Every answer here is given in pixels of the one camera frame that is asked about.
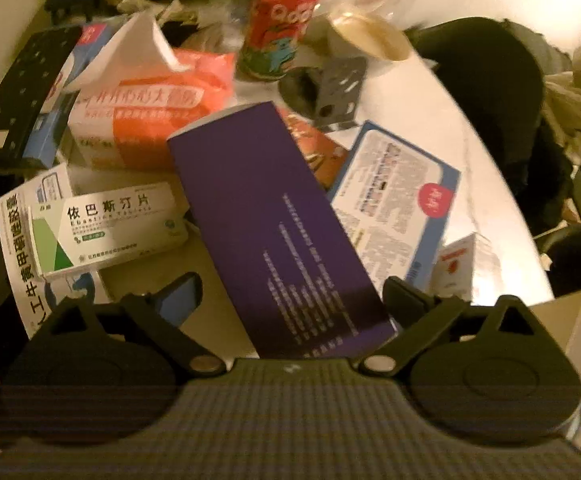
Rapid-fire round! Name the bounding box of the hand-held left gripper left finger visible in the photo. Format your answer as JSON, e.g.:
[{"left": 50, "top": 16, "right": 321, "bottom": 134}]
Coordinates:
[{"left": 28, "top": 271, "right": 227, "bottom": 377}]

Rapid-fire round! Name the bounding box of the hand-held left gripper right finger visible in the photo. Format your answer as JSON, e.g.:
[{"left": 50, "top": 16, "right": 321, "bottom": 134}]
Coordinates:
[{"left": 359, "top": 276, "right": 564, "bottom": 379}]

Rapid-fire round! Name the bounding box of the white box with red spot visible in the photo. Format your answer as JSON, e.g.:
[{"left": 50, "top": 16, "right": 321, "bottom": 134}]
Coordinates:
[{"left": 429, "top": 232, "right": 501, "bottom": 303}]

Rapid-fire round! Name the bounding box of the green white medicine box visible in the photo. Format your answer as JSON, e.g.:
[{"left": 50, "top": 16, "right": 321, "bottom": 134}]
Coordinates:
[{"left": 28, "top": 182, "right": 190, "bottom": 281}]

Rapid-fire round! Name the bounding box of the blue-bordered white box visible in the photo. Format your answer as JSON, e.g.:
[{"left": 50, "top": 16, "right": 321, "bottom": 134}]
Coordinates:
[{"left": 328, "top": 120, "right": 461, "bottom": 293}]

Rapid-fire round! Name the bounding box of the dark purple box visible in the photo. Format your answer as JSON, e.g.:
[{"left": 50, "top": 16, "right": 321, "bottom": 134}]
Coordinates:
[{"left": 167, "top": 101, "right": 399, "bottom": 361}]

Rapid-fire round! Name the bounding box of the white box with blue logo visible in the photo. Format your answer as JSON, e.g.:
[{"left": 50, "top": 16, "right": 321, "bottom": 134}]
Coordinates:
[{"left": 0, "top": 162, "right": 114, "bottom": 341}]

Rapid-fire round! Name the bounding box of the orange printed box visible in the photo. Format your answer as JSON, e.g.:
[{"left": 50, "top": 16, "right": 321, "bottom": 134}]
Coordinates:
[{"left": 280, "top": 105, "right": 349, "bottom": 193}]

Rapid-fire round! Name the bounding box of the orange tissue pack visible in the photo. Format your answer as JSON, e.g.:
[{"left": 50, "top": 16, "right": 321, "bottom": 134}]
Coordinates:
[{"left": 65, "top": 10, "right": 236, "bottom": 171}]

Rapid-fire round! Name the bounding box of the dark chair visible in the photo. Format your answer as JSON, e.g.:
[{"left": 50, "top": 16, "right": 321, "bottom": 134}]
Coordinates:
[{"left": 405, "top": 17, "right": 574, "bottom": 233}]

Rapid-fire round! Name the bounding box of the grey phone stand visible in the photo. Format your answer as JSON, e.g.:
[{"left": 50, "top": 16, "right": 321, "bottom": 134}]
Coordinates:
[{"left": 278, "top": 55, "right": 369, "bottom": 128}]

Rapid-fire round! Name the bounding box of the black perforated box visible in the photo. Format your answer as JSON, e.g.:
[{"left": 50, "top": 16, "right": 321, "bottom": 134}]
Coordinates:
[{"left": 0, "top": 25, "right": 84, "bottom": 161}]

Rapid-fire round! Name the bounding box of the paper bowl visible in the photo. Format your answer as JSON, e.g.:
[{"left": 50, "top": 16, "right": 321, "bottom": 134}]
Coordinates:
[{"left": 328, "top": 12, "right": 411, "bottom": 61}]

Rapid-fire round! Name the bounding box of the red drink bottle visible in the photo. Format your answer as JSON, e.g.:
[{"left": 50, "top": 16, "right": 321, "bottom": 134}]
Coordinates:
[{"left": 235, "top": 0, "right": 321, "bottom": 81}]

